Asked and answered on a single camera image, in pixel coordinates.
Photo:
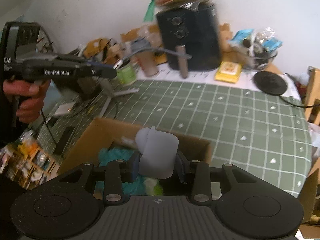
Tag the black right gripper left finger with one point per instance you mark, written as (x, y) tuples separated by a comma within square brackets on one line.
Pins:
[(109, 175)]

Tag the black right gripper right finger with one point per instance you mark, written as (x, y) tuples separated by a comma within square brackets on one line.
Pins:
[(197, 177)]

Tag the teal mesh bath loofah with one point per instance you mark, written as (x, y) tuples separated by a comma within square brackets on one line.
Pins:
[(140, 185)]

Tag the brown cardboard box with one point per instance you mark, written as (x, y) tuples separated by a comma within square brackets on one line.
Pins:
[(109, 133)]

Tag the green grid tablecloth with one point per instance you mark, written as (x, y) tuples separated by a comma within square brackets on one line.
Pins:
[(259, 133)]

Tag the white phone tripod stand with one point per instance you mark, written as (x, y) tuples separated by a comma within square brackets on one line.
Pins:
[(114, 89)]

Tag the green label round tub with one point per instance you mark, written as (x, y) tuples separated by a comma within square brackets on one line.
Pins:
[(126, 73)]

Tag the yellow wet wipes pack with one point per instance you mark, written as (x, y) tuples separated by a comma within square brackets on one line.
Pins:
[(228, 72)]

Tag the black round kettle base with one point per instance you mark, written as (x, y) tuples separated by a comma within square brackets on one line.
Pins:
[(270, 83)]

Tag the beige shaker bottle grey lid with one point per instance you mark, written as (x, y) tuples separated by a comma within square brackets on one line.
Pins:
[(141, 48)]

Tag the wooden chair right side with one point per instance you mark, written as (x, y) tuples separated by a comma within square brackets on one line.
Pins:
[(310, 81)]

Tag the glass bowl with clutter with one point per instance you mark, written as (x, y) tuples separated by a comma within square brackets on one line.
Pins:
[(255, 49)]

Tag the dark blue air fryer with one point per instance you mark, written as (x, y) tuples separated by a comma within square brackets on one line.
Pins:
[(197, 31)]

